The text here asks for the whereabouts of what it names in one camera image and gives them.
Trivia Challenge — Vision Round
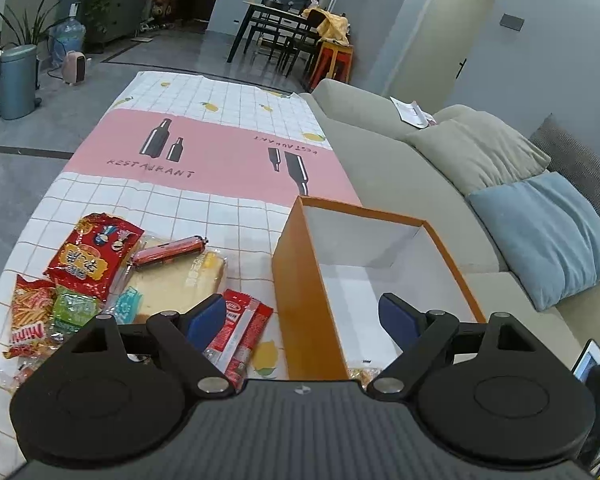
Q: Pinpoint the orange cardboard box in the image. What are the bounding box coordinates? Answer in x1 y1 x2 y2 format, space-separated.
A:
272 195 487 382

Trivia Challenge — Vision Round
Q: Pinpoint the grey cushion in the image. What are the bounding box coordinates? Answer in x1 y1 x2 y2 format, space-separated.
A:
529 114 600 221

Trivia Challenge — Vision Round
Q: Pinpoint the cream door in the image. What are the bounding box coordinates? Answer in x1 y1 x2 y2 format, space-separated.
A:
387 0 498 98

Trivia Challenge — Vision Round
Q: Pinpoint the laptop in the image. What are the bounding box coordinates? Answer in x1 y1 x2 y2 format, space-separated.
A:
571 339 600 383

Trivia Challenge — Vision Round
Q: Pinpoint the green snack packet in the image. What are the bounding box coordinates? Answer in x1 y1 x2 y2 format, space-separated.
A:
47 285 106 343

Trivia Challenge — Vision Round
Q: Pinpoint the beige cushion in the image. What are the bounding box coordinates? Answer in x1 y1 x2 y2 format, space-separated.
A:
405 105 552 196

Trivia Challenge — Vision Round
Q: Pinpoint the orange stool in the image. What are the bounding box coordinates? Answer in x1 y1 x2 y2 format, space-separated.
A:
307 40 355 88

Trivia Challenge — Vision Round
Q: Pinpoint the potted long-leaf plant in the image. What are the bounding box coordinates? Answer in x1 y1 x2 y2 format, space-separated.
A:
0 0 66 51

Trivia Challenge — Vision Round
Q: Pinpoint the single red sausage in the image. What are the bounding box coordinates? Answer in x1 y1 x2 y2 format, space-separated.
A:
131 236 209 267

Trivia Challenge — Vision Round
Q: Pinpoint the blue-grey pedal bin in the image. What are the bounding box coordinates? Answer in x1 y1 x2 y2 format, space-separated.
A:
0 44 38 121

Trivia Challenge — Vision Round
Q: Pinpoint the paper booklet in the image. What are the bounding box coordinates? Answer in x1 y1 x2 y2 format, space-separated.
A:
390 96 437 130

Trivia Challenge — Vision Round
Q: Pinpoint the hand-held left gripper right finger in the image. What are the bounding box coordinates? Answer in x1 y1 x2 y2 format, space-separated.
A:
367 293 538 398

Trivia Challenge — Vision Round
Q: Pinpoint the pink space heater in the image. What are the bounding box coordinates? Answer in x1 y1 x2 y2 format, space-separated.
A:
61 51 90 85

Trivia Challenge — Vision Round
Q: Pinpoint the large red snack packet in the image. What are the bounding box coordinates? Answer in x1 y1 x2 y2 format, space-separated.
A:
44 212 146 301

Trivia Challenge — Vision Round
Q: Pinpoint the orange stick snack packet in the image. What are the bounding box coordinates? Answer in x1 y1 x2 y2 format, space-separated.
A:
2 274 61 361

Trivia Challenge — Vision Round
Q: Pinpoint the yellow cloth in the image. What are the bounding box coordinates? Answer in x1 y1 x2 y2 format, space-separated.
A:
302 7 351 43

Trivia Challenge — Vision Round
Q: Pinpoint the blue water jug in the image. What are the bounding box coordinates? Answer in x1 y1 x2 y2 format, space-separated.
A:
50 16 87 68

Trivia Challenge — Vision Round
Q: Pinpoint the dark dining chair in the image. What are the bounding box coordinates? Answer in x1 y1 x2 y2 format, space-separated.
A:
252 10 291 61
280 12 331 78

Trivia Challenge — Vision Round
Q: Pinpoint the red sausage multipack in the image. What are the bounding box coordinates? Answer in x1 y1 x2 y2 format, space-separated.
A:
202 289 274 393

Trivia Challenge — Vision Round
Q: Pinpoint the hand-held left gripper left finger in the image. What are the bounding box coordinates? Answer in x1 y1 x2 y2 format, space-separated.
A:
70 294 231 397

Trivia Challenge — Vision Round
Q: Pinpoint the sliced bread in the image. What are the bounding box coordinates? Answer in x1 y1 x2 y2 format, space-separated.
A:
107 232 229 326

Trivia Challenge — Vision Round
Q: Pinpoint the dark dining table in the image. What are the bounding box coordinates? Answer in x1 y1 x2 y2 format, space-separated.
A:
227 0 326 68

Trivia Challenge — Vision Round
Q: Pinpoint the beige sofa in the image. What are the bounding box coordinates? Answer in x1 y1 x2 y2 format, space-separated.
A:
299 78 600 356

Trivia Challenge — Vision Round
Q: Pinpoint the dark green cabinet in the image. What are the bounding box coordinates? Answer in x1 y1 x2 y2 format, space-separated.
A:
87 0 153 43

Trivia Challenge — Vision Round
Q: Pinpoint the light blue cushion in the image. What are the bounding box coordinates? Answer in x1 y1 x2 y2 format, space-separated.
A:
467 171 600 311

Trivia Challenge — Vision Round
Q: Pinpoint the clear pastry packet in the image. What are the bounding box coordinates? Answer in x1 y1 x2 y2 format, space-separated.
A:
347 366 383 386

